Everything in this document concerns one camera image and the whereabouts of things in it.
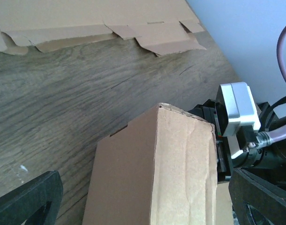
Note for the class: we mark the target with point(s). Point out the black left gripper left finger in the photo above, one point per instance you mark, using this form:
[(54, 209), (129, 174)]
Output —
[(36, 202)]

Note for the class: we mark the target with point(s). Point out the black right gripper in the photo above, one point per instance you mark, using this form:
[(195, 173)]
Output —
[(246, 148)]

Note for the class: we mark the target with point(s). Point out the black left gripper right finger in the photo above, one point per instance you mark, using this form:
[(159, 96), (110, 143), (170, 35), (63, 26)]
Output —
[(259, 196)]

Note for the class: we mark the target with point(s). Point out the cardboard box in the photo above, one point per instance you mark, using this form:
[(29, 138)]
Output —
[(160, 169)]

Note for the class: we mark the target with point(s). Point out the stack of flat cardboard sheets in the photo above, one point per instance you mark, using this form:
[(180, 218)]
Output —
[(159, 26)]

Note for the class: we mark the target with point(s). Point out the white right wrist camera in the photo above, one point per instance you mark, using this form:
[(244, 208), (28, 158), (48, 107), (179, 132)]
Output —
[(235, 108)]

